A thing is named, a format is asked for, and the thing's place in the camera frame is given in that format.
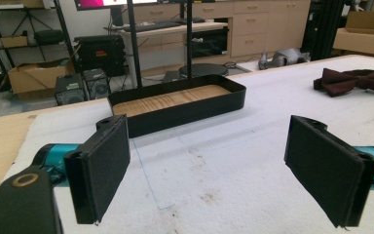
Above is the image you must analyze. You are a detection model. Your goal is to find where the black metal stand pole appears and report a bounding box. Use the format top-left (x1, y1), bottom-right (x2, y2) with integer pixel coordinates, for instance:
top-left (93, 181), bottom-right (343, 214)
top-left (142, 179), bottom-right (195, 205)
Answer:
top-left (126, 0), bottom-right (143, 90)
top-left (185, 0), bottom-right (194, 79)

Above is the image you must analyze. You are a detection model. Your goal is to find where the dark maroon bow tie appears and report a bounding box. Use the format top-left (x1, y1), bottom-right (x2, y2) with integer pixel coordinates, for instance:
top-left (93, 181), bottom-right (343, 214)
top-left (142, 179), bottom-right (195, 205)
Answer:
top-left (313, 67), bottom-right (374, 98)

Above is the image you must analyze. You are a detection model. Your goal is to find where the large open cardboard box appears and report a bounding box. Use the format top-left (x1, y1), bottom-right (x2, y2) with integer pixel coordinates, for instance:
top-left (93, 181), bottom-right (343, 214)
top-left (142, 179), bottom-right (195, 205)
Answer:
top-left (7, 58), bottom-right (76, 96)

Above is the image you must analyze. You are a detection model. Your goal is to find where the round black stand base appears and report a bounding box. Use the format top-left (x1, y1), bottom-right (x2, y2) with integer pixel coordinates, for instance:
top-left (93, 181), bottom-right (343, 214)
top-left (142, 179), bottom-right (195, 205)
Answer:
top-left (178, 62), bottom-right (230, 79)

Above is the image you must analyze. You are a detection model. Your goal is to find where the black equipment case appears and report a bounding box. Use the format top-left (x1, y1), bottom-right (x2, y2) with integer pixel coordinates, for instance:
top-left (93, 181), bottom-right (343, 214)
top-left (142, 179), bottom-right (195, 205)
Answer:
top-left (73, 34), bottom-right (127, 78)

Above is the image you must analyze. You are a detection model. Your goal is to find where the dark grey computer box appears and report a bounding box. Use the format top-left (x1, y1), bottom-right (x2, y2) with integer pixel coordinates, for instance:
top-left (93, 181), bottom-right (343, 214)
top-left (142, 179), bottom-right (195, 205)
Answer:
top-left (54, 73), bottom-right (88, 107)
top-left (82, 67), bottom-right (111, 100)

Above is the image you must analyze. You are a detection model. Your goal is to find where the black metal shelf rack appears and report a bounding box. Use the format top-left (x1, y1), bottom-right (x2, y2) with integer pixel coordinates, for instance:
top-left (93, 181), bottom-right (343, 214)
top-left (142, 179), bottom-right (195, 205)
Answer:
top-left (0, 0), bottom-right (79, 76)

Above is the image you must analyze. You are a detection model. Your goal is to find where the grey device on floor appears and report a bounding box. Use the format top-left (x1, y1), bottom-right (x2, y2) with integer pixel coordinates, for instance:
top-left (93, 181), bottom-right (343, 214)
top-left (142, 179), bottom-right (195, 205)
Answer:
top-left (258, 48), bottom-right (312, 70)

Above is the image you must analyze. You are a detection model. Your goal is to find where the light wooden drawer cabinet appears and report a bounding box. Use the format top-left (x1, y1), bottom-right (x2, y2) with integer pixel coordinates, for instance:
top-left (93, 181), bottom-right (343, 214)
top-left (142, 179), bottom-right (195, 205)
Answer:
top-left (132, 0), bottom-right (312, 60)

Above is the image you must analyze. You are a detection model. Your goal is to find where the computer monitor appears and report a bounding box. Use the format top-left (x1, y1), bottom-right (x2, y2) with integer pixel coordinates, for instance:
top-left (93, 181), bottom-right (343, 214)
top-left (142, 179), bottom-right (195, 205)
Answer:
top-left (74, 0), bottom-right (160, 12)

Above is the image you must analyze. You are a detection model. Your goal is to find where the open cardboard box with flaps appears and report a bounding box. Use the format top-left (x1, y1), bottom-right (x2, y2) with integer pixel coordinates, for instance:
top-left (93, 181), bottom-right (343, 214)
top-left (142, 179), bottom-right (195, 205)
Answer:
top-left (332, 11), bottom-right (374, 57)

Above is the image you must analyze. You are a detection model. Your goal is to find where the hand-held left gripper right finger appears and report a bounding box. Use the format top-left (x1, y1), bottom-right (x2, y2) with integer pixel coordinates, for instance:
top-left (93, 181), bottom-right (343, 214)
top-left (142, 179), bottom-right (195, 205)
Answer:
top-left (283, 114), bottom-right (374, 228)

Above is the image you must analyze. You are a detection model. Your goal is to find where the white desk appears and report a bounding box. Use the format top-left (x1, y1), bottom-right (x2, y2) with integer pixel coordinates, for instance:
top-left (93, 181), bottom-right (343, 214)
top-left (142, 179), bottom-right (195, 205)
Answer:
top-left (104, 20), bottom-right (230, 80)

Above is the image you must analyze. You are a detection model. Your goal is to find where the small cardboard box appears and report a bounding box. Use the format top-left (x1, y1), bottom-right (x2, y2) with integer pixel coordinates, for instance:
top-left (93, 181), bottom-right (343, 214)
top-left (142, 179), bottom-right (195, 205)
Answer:
top-left (0, 35), bottom-right (29, 49)

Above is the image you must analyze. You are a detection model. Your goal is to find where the black metal frame stand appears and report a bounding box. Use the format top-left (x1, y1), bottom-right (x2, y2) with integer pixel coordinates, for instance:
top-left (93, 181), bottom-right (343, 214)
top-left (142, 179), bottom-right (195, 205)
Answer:
top-left (301, 0), bottom-right (349, 61)

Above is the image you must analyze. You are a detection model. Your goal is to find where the black keyboard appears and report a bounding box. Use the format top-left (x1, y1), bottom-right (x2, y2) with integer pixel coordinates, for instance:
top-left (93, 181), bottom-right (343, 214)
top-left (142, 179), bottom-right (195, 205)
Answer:
top-left (123, 20), bottom-right (183, 33)

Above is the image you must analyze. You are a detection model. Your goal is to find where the black bag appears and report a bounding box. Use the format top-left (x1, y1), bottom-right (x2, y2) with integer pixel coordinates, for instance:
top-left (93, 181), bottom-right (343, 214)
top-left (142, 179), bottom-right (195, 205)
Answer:
top-left (33, 29), bottom-right (65, 46)

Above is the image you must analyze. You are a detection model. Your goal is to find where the black tray with wooden bottom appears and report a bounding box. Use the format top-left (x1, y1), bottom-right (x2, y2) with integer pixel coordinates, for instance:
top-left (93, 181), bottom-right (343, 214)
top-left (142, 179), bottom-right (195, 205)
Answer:
top-left (107, 73), bottom-right (247, 138)

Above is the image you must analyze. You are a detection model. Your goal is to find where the white foam mat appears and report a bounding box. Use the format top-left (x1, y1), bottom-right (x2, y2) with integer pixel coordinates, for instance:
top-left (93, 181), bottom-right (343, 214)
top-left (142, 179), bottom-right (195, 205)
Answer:
top-left (3, 55), bottom-right (374, 234)

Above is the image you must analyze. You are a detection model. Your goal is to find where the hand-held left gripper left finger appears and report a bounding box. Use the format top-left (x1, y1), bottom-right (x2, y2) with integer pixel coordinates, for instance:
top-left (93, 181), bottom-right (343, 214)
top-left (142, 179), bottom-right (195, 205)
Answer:
top-left (33, 113), bottom-right (131, 226)

